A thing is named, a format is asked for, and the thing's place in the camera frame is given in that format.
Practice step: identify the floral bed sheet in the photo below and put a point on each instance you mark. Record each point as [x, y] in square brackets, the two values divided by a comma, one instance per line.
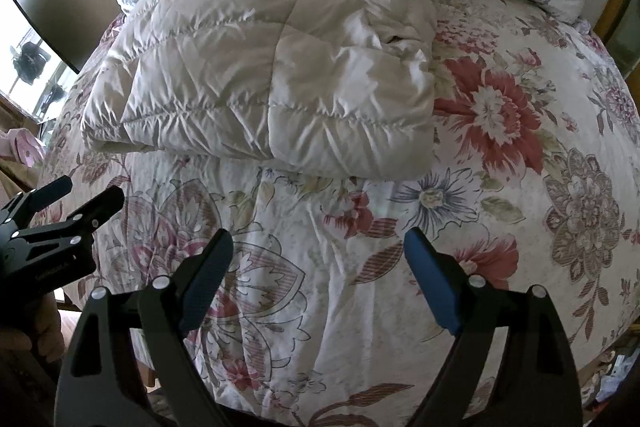
[350, 307]

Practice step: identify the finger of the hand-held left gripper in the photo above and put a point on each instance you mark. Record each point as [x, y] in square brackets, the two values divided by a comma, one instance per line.
[95, 209]
[47, 197]

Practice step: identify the person's left hand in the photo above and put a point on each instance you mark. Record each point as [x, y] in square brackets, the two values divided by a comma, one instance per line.
[45, 327]

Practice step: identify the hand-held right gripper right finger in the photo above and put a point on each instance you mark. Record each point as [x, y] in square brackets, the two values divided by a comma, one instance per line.
[435, 282]

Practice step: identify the wooden headboard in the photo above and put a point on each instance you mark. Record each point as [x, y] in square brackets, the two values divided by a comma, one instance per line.
[617, 7]

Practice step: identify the white puffer jacket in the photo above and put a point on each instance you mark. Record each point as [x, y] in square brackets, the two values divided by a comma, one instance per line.
[240, 57]

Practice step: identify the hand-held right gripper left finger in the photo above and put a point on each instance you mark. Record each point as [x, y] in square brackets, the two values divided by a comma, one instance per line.
[205, 277]

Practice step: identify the bright window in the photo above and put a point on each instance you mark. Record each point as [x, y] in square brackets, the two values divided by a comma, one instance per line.
[35, 87]

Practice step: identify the pink cloth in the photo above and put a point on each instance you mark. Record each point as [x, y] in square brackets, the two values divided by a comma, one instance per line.
[22, 144]

